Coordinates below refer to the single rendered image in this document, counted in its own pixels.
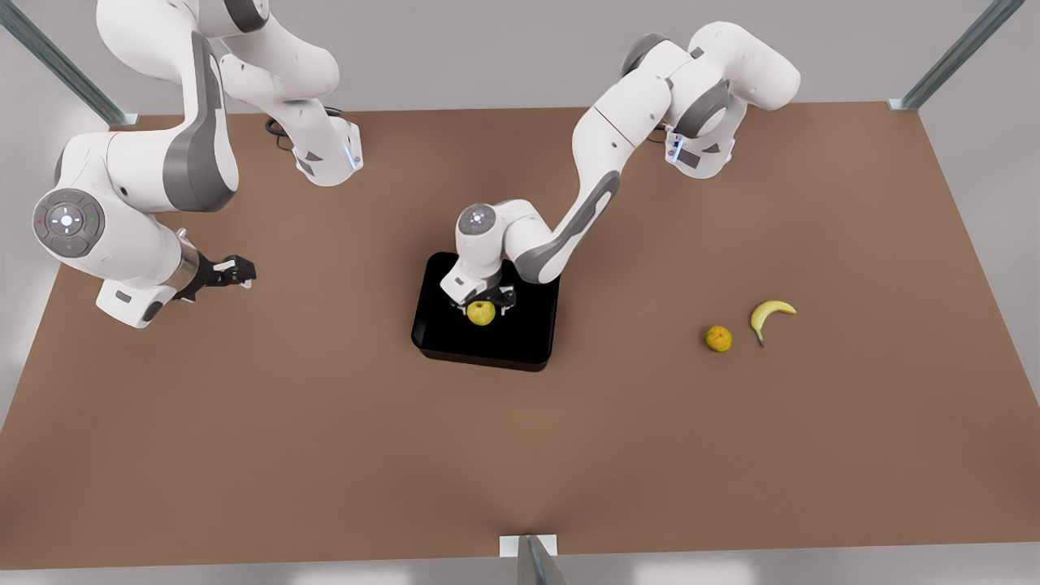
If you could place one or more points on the silver frame post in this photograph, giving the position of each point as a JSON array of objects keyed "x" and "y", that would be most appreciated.
[
  {"x": 61, "y": 63},
  {"x": 535, "y": 561},
  {"x": 955, "y": 55}
]

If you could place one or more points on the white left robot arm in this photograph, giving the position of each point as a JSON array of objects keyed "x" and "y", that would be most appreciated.
[{"x": 605, "y": 142}]

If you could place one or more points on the yellow banana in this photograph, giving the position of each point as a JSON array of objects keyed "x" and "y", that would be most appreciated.
[{"x": 764, "y": 314}]

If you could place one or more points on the yellow-green apple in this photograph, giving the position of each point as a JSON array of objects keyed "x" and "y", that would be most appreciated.
[{"x": 481, "y": 312}]

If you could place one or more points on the black rectangular tray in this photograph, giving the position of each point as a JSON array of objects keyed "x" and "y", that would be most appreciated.
[{"x": 487, "y": 341}]

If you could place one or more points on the orange mandarin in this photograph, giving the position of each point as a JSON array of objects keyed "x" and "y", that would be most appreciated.
[{"x": 718, "y": 339}]

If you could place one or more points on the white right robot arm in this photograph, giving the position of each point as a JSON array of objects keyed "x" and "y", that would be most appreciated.
[{"x": 122, "y": 175}]

